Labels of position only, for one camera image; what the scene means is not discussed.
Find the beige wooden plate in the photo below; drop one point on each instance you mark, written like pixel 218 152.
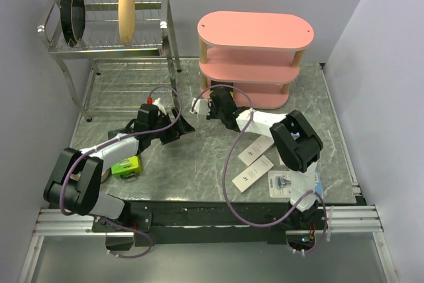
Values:
pixel 127 20

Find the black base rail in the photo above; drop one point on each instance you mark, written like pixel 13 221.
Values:
pixel 185 222

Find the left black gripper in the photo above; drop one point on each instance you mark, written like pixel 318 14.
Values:
pixel 179 128

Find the beige tape roll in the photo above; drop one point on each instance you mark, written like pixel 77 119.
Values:
pixel 105 175

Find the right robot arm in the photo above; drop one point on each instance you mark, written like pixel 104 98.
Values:
pixel 297 143

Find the white slim box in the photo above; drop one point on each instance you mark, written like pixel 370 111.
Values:
pixel 252 173
pixel 255 150

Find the black plate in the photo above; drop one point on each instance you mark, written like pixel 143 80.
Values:
pixel 72 18

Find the pink three-tier shelf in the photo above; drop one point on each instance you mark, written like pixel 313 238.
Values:
pixel 257 53

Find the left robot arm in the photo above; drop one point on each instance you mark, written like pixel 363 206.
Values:
pixel 74 184

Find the blue razor blister pack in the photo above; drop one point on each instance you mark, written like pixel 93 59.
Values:
pixel 286 183

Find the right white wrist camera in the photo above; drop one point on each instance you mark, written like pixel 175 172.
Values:
pixel 200 107

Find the metal dish rack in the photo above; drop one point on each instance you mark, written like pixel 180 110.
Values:
pixel 154 39

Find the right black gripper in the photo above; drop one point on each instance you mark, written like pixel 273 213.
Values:
pixel 211 107

